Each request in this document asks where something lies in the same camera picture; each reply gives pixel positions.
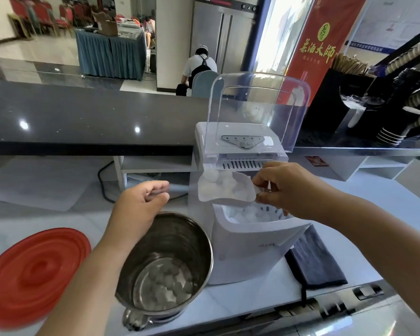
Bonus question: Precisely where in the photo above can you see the translucent white ice scoop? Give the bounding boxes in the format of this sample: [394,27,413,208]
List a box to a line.
[197,170,258,207]

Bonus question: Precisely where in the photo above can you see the cardboard box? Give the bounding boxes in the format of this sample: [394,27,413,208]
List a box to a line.
[91,10,119,36]

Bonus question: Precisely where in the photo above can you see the white counter mat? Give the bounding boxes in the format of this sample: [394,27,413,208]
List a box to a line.
[0,157,104,212]

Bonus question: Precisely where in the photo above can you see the red banner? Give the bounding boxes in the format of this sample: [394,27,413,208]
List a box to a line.
[276,0,368,106]

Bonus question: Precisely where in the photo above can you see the ice cubes in scoop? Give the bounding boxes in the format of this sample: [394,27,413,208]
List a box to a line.
[202,169,245,200]

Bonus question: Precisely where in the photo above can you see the red round lid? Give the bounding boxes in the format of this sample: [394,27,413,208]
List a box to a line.
[0,227,92,330]

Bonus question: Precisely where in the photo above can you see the wall notice board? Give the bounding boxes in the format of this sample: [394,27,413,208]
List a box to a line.
[349,0,420,54]

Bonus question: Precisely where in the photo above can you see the table with blue skirt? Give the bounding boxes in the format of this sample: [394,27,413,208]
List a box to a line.
[74,27,147,81]

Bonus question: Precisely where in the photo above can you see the white ice maker machine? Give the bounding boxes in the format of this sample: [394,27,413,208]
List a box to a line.
[188,122,314,286]

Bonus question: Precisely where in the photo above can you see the dark grey cloth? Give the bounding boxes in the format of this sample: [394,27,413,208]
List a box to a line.
[285,224,348,308]

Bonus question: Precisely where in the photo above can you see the black cup dispenser rack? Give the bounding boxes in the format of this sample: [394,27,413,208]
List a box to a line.
[300,31,420,148]

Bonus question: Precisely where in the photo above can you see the stainless steel refrigerator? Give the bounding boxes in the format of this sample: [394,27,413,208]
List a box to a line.
[189,0,260,76]

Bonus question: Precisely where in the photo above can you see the group of red chairs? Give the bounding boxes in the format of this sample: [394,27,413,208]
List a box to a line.
[8,0,91,39]

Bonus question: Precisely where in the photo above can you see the person's left forearm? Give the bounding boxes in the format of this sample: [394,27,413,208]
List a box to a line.
[36,237,133,336]

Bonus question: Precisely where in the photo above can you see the stack of paper cups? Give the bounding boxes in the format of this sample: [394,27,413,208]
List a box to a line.
[376,115,415,148]

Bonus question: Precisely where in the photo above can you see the ice cubes in bucket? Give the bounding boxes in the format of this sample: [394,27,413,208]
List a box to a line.
[140,258,195,302]

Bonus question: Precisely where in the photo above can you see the person's right forearm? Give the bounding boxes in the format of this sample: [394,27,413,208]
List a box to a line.
[311,191,420,313]

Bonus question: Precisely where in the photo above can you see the black power cable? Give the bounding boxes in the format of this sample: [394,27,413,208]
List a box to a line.
[97,159,189,204]

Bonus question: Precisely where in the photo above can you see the ice pile in ice maker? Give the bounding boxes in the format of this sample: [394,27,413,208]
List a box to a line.
[224,203,290,225]

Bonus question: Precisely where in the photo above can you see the stainless steel bucket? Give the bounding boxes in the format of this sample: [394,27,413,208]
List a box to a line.
[115,211,214,332]

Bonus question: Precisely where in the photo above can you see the person's left hand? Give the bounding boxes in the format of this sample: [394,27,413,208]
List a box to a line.
[104,180,171,248]

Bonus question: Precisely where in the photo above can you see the person's right hand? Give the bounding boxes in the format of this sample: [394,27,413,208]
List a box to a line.
[252,161,337,221]

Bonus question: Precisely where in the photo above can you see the bundle of wooden stirrers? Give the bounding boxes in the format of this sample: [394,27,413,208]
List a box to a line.
[331,52,373,76]

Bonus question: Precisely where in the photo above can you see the clear ice maker lid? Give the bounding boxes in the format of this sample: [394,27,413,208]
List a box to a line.
[207,72,312,154]

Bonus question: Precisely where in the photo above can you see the white shelf riser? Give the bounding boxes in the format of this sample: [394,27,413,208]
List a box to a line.
[113,155,198,193]

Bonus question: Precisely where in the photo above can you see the pale blue chair back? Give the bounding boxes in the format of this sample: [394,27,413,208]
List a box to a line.
[191,70,220,98]

